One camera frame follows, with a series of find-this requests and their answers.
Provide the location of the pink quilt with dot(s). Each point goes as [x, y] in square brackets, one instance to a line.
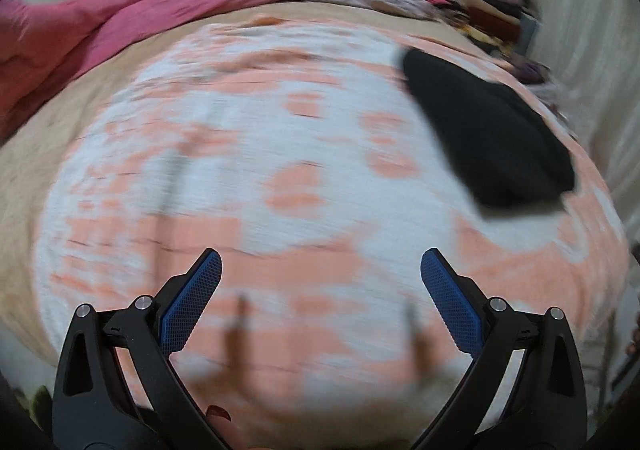
[125, 14]

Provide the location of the white satin curtain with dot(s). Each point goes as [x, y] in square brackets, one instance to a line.
[590, 54]

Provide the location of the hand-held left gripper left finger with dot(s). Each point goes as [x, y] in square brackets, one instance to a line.
[192, 305]

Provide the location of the peach checked fluffy blanket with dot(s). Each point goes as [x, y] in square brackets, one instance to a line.
[275, 129]

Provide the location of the stack of folded clothes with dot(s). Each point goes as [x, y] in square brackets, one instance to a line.
[480, 9]

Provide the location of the black sweater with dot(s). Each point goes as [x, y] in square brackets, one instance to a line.
[490, 139]

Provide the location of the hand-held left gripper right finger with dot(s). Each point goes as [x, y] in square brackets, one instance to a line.
[452, 305]

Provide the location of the grey blue cushion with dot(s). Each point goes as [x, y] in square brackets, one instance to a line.
[529, 32]

